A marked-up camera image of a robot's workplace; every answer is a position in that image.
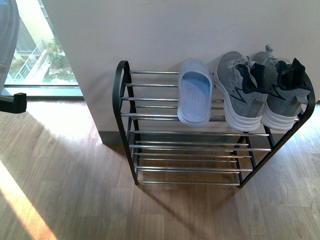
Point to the black bracket at edge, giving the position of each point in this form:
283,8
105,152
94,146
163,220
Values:
15,104

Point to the grey sneaker one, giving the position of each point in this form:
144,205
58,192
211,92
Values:
287,92
241,81

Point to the black window frame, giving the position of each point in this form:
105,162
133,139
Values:
39,66

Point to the light blue slide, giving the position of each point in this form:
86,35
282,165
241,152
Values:
194,93

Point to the blue grey robot part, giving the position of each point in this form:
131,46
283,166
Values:
9,28

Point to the black metal shoe rack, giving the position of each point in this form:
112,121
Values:
160,150

